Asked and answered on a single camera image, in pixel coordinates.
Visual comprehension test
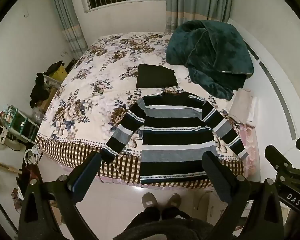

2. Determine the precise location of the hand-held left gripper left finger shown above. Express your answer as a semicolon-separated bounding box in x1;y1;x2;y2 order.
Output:
18;151;103;240

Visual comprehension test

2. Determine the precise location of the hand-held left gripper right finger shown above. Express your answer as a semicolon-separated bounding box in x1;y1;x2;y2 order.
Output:
201;151;283;240

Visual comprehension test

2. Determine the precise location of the striped knit sweater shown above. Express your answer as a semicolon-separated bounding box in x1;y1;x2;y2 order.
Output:
100;91;249;184

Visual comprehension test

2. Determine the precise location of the pink bedsheet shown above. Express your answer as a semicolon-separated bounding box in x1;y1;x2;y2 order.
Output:
236;122;259;181

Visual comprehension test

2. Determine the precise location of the person's right slipper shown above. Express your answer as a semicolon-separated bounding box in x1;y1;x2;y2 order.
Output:
165;193;182;208

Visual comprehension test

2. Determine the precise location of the person's slipper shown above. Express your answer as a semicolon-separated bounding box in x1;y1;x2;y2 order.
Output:
142;192;159;208
165;193;182;208

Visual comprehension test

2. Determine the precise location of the white plastic object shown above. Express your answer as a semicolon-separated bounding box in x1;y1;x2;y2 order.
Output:
24;146;42;166

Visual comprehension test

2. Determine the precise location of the white folded cloth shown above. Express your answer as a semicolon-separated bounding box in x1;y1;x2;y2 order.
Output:
247;96;258;122

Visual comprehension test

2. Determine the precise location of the person's right leg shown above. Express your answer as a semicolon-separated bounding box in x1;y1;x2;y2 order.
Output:
161;205;190;222

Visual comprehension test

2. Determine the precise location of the person's leg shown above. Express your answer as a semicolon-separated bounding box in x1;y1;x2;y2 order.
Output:
161;205;190;222
126;205;163;228

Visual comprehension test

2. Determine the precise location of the beige folded cloth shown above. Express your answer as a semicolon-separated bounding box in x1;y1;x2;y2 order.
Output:
229;88;253;123

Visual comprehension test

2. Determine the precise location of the person's left slipper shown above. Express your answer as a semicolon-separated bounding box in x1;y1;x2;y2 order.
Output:
142;192;159;208

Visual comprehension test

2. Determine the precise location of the person's left leg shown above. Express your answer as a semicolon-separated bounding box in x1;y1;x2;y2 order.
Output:
126;205;163;228

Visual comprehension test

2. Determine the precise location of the person's dark fleece jacket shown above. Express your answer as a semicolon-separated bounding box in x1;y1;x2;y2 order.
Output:
112;216;215;240

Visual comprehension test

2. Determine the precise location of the green rack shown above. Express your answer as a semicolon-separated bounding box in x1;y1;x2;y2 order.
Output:
1;104;40;145

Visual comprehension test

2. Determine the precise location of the white headboard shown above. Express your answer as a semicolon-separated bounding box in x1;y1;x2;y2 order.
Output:
227;17;300;156

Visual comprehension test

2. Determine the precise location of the bed with floral blanket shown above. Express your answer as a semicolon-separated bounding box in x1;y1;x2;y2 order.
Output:
35;32;260;188

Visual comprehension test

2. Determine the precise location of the black clothing pile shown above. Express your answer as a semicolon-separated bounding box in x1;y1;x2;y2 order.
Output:
30;60;65;108

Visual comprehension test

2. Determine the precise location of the yellow box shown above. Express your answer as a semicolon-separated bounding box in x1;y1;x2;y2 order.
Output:
50;66;68;86

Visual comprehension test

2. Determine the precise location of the folded black cloth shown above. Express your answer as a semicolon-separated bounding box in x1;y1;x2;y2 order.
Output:
136;64;179;89

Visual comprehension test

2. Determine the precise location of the teal plush blanket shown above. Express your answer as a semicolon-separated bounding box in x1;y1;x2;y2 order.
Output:
165;20;255;102

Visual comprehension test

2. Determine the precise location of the grey striped curtain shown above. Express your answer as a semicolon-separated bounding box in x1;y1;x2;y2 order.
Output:
165;0;234;33
46;0;89;61

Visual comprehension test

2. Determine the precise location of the wooden broom handle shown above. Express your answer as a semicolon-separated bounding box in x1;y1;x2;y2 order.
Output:
0;157;23;174

